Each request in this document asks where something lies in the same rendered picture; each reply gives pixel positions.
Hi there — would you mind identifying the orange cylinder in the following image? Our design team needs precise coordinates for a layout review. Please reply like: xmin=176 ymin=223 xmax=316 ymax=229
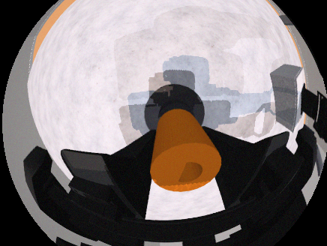
xmin=151 ymin=109 xmax=221 ymax=192

